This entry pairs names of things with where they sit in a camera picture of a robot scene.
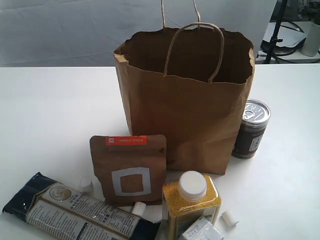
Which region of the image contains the brown stand-up pouch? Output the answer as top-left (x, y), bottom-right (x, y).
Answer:
top-left (89, 135), bottom-right (167, 207)

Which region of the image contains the dark can with pull-tab lid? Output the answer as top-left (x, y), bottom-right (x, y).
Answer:
top-left (231, 98), bottom-right (271, 159)

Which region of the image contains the white backdrop cloth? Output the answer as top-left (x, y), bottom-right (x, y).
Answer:
top-left (0, 0), bottom-right (276, 67)

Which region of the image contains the white marshmallow middle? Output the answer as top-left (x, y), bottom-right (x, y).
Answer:
top-left (131, 201), bottom-right (147, 217)

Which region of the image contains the yellow grain bottle white cap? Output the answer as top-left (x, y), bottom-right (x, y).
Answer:
top-left (162, 170), bottom-right (222, 240)

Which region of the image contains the black light stand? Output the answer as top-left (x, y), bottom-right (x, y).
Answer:
top-left (260, 0), bottom-right (288, 64)

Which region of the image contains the white marshmallow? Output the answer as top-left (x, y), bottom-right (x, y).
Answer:
top-left (221, 210), bottom-right (239, 227)
top-left (131, 201), bottom-right (147, 217)
top-left (79, 177), bottom-right (94, 194)

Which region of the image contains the white marshmallow right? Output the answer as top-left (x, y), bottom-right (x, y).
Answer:
top-left (221, 210), bottom-right (239, 227)

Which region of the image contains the brown paper shopping bag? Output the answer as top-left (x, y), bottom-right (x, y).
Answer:
top-left (113, 21), bottom-right (255, 175)

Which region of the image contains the small grey-white carton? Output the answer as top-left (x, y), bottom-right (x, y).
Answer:
top-left (178, 216), bottom-right (224, 240)

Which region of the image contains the dark blue noodle package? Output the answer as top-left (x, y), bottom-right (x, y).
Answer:
top-left (2, 172), bottom-right (161, 240)

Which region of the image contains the white marshmallow left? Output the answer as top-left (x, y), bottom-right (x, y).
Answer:
top-left (79, 177), bottom-right (94, 194)

